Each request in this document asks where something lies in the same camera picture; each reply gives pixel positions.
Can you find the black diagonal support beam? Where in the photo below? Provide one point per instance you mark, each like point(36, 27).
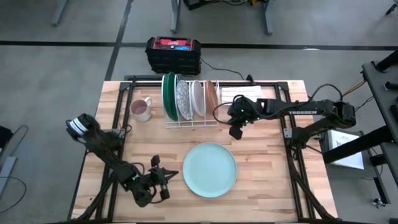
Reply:
point(357, 146)

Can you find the dark grey side table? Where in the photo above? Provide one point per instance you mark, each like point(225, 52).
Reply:
point(381, 93)

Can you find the light blue plate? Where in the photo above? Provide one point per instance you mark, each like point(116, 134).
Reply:
point(210, 170)

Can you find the grey patterned plate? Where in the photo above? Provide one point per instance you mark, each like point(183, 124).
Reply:
point(184, 99)

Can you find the grey desk leg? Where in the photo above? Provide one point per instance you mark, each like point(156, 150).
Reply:
point(269, 17)
point(175, 15)
point(59, 12)

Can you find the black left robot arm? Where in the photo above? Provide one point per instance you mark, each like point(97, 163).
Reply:
point(105, 152)

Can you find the black aluminium table frame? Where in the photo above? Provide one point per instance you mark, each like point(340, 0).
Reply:
point(292, 174)

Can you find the brown wooden plate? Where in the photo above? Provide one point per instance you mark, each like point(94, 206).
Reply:
point(211, 95)

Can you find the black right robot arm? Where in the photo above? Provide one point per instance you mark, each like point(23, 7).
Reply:
point(298, 107)

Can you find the plain white plate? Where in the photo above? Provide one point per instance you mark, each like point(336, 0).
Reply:
point(197, 98)

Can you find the dark green deep plate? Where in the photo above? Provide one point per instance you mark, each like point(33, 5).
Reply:
point(169, 96)

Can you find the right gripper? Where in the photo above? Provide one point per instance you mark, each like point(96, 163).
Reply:
point(248, 110)

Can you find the white striped towel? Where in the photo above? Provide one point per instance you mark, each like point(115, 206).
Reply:
point(242, 91)

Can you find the white paper sheet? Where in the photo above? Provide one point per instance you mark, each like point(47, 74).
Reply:
point(348, 149)

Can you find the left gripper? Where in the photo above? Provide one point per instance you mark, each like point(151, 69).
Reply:
point(149, 189)

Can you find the red black power station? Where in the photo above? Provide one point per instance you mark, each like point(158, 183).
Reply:
point(172, 56)

